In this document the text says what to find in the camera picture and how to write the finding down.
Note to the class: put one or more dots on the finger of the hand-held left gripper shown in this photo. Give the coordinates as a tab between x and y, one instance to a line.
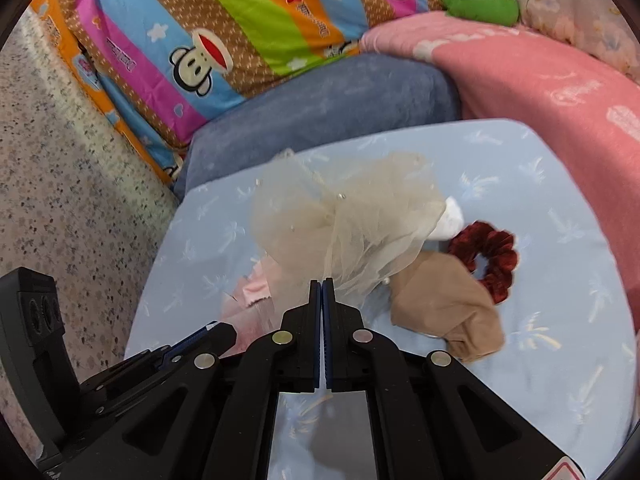
192	341

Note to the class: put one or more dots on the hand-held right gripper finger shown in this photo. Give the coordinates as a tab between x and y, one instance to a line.
316	335
327	335

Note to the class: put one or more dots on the pink cloth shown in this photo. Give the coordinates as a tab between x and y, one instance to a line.
255	290

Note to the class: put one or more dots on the beige sock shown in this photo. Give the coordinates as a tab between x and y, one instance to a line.
440	305

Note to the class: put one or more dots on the beige tulle bow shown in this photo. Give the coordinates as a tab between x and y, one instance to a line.
350	210

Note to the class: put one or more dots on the white cotton glove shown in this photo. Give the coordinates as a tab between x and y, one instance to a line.
450	220

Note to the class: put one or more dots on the dark red velvet scrunchie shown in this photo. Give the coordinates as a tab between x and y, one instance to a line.
500	250

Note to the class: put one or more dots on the light blue palm-print tablecloth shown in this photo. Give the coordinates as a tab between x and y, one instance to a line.
550	285

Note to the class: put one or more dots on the blue-grey sofa cushion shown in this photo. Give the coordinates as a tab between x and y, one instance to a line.
325	105

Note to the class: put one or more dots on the pink blanket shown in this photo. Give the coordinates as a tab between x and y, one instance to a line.
550	110

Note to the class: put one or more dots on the colourful monkey-print pillow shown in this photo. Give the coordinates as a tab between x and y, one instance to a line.
225	20

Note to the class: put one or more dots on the floral beige pillow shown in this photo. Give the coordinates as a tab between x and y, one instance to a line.
575	5

